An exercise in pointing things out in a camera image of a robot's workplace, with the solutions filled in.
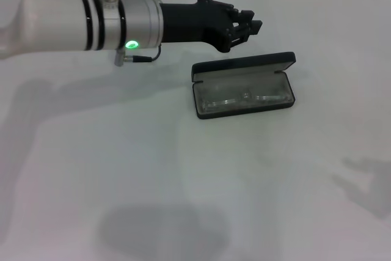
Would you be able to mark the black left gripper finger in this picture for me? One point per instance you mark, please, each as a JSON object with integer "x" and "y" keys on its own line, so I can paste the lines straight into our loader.
{"x": 244, "y": 17}
{"x": 247, "y": 30}

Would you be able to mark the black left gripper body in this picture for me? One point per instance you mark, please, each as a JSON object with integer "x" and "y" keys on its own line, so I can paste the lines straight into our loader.
{"x": 189, "y": 22}

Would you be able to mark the black glasses case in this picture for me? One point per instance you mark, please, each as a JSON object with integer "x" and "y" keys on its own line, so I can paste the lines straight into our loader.
{"x": 244, "y": 63}

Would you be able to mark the clear plastic glasses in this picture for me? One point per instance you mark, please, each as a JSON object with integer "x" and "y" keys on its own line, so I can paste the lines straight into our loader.
{"x": 244, "y": 100}

